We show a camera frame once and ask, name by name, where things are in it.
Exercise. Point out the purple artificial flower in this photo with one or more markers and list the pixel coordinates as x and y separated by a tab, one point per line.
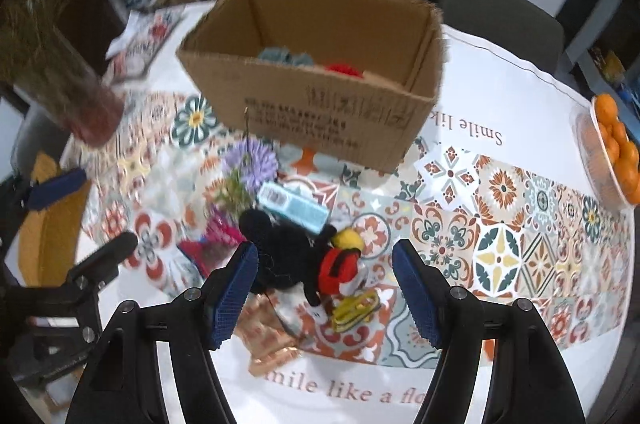
250	162

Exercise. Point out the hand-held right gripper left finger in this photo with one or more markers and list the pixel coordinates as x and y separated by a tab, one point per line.
235	299

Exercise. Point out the yellow seat cushion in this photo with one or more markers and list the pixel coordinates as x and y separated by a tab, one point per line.
50	239

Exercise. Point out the copper foil packet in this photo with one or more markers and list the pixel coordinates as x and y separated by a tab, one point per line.
265	344

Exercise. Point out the red and blue cloth item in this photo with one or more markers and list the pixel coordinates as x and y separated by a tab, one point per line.
196	256

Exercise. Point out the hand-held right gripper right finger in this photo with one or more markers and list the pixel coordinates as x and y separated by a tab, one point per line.
415	299

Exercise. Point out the blue-grey soft item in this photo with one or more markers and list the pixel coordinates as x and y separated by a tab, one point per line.
285	56

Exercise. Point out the light blue packet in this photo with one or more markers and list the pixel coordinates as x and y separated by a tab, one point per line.
292	206

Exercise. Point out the clear plastic bowl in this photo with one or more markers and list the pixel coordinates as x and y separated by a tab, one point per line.
585	154

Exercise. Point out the dried flower bunch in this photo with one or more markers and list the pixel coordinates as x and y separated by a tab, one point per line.
35	29

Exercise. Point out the black and red mouse plush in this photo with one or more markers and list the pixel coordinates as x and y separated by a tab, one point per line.
290	249

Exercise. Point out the red soft item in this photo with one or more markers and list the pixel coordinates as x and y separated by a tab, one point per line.
344	70

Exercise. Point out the grey dining chair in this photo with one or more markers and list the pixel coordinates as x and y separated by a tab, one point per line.
35	134
500	14

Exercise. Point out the floral magazine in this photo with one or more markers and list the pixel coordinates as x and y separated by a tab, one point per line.
155	37

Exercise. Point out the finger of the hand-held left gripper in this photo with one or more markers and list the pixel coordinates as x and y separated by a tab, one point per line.
107	256
55	186

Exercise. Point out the brown cardboard box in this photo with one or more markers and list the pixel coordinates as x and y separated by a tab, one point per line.
300	99

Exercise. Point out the patterned tablecloth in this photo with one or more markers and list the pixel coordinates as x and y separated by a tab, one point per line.
500	229

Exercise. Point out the yellow clip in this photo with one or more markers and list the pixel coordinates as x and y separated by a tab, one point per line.
355	310

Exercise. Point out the pink red toy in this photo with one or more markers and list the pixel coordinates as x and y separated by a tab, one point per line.
220	226

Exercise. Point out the yellow packet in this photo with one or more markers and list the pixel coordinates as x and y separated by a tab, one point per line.
612	64

